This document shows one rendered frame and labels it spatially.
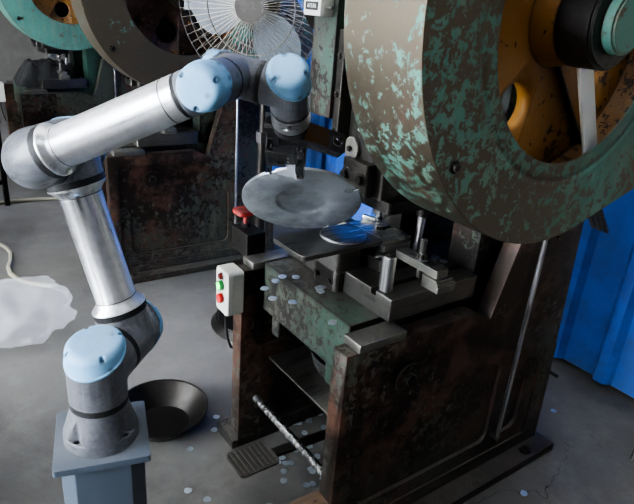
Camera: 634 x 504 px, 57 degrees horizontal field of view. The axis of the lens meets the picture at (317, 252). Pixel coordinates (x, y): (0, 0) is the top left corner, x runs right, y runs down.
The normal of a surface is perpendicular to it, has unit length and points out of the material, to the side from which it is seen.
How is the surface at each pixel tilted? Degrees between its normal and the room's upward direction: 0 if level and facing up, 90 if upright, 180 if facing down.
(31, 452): 0
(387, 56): 101
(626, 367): 90
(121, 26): 90
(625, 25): 90
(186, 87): 90
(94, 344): 7
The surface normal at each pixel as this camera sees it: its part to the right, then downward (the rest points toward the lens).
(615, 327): -0.82, 0.17
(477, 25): 0.57, 0.36
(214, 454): 0.07, -0.91
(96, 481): 0.33, 0.40
